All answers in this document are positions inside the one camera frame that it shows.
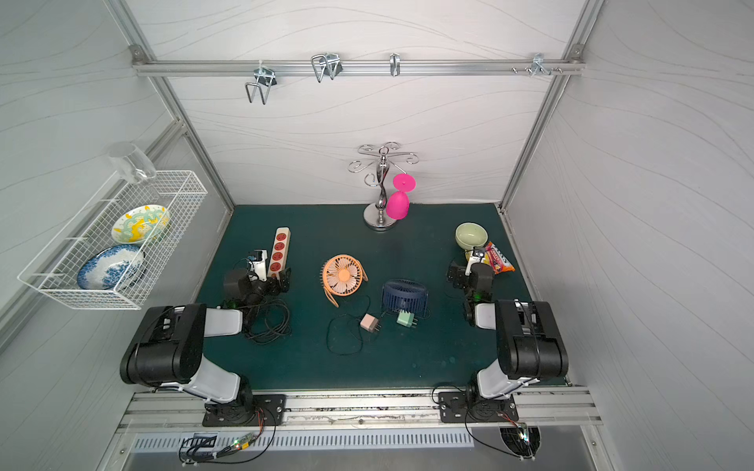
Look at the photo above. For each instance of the yellow green patterned plate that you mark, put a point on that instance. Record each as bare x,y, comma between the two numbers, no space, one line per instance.
145,224

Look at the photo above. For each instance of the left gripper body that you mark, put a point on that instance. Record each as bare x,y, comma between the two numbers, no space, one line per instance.
278,280

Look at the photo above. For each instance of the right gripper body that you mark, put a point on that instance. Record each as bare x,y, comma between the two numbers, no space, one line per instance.
457,274

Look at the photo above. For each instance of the green usb power adapter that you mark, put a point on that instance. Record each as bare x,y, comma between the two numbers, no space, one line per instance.
406,319

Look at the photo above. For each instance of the chrome cup holder stand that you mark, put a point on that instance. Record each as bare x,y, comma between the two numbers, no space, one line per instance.
383,158

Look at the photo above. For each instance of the clear glass cup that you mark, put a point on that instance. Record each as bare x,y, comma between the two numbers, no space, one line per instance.
131,163

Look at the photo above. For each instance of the metal hook far left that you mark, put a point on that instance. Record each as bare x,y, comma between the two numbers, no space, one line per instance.
260,86

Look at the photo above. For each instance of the white wire basket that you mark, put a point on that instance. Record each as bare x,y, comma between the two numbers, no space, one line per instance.
53,272

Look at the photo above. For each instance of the aluminium top rail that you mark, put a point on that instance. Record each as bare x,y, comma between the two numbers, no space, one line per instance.
351,68

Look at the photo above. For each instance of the pink usb power adapter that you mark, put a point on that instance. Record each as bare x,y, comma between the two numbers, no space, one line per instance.
370,323

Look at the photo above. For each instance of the pink plastic goblet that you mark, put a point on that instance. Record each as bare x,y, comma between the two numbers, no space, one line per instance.
399,202

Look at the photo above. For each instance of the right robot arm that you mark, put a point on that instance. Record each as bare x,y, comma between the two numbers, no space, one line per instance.
529,344

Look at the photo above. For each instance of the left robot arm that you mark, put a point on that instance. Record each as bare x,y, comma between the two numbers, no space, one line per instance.
166,352

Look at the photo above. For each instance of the green ceramic bowl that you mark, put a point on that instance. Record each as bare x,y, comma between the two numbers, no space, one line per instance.
470,235

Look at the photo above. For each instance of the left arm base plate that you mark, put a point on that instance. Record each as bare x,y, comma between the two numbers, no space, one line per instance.
267,409

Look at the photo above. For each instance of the orange desk fan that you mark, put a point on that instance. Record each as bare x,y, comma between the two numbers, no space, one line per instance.
342,276

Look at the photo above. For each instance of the blue white patterned plate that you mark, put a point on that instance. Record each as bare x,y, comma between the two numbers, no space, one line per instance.
118,266

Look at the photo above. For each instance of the colourful snack bag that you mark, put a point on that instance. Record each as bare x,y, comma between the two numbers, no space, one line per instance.
497,260

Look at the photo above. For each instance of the navy blue desk fan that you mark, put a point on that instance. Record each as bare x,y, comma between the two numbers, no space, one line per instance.
404,295

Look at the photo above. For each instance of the beige power strip red sockets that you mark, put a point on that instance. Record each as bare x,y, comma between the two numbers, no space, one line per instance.
279,254

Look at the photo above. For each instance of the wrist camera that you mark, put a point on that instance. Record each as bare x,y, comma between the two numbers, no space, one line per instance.
474,256
257,262

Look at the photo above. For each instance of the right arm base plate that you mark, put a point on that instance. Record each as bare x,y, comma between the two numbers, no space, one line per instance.
454,408

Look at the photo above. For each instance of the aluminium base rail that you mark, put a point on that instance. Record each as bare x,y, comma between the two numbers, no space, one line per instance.
175,412

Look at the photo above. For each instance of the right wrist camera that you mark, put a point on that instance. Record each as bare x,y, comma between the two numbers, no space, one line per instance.
474,256

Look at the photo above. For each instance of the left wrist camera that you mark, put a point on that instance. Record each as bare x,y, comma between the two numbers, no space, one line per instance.
257,262

